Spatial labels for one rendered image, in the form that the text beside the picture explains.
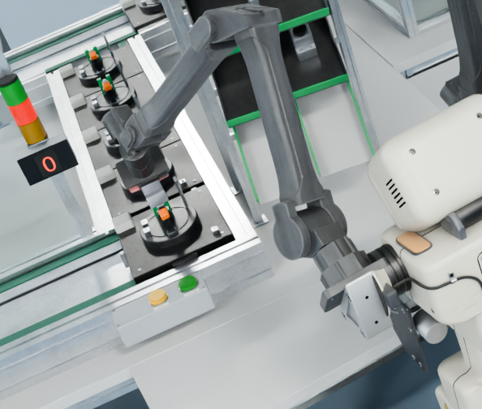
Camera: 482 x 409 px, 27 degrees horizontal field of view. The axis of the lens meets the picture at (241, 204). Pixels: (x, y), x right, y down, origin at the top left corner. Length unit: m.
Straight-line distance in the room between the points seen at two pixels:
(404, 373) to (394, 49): 0.98
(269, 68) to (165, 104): 0.32
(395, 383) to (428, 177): 1.63
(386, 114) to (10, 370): 1.16
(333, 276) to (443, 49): 1.42
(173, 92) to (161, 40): 1.51
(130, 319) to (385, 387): 1.19
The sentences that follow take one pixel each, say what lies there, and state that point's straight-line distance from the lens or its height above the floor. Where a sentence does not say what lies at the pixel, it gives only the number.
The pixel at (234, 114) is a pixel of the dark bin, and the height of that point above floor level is 1.20.
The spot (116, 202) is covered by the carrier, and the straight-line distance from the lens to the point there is 2.53.
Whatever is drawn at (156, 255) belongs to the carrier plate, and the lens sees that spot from 2.29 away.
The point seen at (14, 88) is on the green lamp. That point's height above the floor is 1.40.
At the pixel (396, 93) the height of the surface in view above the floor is 0.86.
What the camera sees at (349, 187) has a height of 0.86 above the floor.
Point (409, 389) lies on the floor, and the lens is 3.13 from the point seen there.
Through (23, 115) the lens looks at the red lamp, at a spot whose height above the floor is 1.33.
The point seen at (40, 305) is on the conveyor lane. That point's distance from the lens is 2.42.
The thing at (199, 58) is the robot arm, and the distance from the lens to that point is 1.83.
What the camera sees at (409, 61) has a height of 0.85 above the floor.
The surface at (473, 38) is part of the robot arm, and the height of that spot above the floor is 1.36.
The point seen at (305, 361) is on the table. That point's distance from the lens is 2.05.
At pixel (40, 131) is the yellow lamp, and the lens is 2.30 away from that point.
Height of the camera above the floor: 2.24
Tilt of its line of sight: 33 degrees down
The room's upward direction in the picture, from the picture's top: 21 degrees counter-clockwise
